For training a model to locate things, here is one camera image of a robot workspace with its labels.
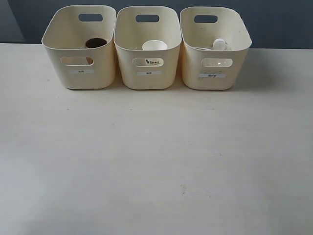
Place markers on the white paper cup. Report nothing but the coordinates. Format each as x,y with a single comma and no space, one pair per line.
154,45

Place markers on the clear plastic bottle white cap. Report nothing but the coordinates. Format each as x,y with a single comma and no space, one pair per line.
219,44

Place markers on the brown wooden cup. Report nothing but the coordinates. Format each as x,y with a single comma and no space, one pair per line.
91,44

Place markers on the middle bin white label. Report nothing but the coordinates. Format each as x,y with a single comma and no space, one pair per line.
144,73

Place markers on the bin white label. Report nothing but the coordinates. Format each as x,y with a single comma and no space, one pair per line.
144,73
81,71
211,75

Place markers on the right bin white label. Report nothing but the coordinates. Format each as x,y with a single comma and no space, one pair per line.
211,75

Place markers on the middle cream plastic bin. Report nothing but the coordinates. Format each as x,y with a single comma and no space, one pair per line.
134,26

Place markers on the cream plastic bin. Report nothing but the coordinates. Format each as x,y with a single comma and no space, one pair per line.
134,26
200,26
64,40

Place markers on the left cream plastic bin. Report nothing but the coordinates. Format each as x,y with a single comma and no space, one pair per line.
64,40

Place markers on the right cream plastic bin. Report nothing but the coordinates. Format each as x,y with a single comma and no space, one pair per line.
200,26

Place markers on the left bin white label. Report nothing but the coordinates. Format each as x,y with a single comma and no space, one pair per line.
81,71

